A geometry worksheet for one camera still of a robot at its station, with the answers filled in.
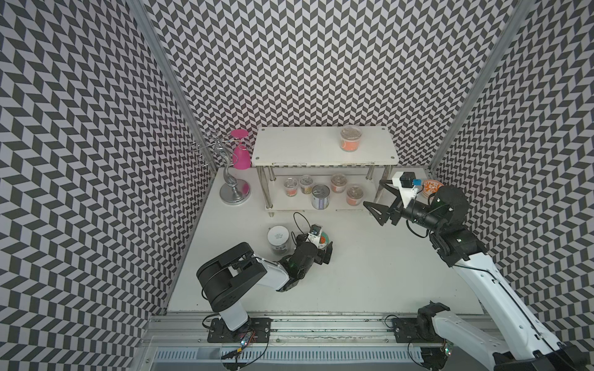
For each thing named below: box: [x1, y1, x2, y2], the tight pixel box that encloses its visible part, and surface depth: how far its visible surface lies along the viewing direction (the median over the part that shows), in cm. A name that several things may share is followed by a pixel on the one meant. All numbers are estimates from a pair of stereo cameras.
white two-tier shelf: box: [251, 125, 400, 216], surface depth 82 cm
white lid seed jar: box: [266, 224, 291, 255], surface depth 86 cm
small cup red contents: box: [283, 176, 299, 198], surface depth 99 cm
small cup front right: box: [345, 185, 365, 207], surface depth 96 cm
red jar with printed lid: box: [317, 231, 330, 249], surface depth 86 cm
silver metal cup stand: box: [215, 137, 252, 205], surface depth 110 cm
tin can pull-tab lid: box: [311, 183, 331, 211], surface depth 94 cm
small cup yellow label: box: [300, 174, 314, 195], surface depth 100 cm
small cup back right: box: [330, 173, 348, 194], surface depth 101 cm
